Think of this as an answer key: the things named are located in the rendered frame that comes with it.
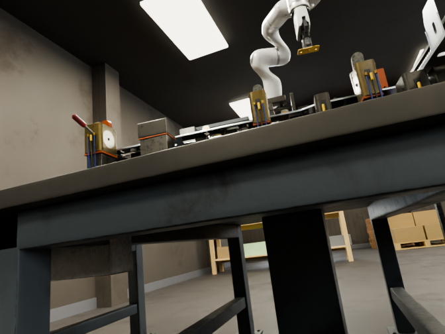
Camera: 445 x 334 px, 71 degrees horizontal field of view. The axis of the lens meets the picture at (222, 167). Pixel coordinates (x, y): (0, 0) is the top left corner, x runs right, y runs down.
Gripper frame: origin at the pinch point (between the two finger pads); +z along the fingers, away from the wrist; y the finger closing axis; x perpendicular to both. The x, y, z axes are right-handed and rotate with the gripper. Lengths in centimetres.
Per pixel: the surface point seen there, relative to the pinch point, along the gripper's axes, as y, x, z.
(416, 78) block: 22.0, 24.0, 32.8
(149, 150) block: 11, -66, 36
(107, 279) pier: -248, -236, 97
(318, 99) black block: 16.4, -3.6, 31.1
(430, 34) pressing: -2.6, 46.0, 5.6
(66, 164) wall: -209, -261, -44
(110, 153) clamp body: 6, -84, 32
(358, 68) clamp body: 21.9, 9.0, 25.8
